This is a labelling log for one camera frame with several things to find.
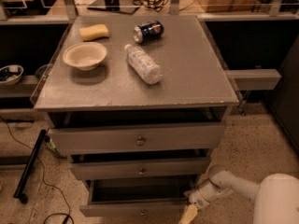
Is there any yellow sponge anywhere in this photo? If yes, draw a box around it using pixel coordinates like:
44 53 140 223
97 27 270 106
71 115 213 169
79 24 109 41

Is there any clear plastic water bottle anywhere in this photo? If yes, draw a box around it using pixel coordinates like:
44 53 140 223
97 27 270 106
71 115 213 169
124 44 163 85

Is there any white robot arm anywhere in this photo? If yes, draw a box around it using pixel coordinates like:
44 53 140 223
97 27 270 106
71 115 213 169
178 165 299 224

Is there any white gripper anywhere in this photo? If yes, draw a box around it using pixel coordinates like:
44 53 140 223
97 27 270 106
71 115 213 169
178 179 233 224

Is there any black floor cable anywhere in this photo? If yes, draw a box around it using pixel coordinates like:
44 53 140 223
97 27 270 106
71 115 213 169
0 114 75 224

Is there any grey top drawer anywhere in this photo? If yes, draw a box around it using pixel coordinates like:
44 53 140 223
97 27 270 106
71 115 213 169
50 122 226 155

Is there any white bowl with items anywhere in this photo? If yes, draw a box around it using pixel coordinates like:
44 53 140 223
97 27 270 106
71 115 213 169
0 64 24 85

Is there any grey drawer cabinet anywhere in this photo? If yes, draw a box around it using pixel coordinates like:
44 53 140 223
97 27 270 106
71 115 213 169
33 14 240 201

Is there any grey middle drawer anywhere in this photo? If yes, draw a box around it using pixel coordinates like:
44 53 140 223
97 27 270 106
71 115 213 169
70 157 210 180

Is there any grey drawer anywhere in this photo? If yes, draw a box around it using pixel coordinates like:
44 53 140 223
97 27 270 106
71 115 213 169
79 175 197 217
50 122 226 155
70 157 210 180

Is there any blue pepsi can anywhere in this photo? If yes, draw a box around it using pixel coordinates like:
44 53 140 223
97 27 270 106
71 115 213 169
134 21 164 44

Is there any black monitor stand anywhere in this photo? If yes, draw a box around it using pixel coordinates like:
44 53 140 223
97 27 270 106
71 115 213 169
87 0 139 15

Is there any black bar on floor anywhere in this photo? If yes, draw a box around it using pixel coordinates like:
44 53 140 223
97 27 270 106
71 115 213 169
13 130 47 204

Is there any beige paper bowl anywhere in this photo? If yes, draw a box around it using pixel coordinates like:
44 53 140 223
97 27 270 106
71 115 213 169
63 42 107 71

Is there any grey bottom drawer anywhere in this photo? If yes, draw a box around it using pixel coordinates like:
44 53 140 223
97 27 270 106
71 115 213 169
79 175 197 217

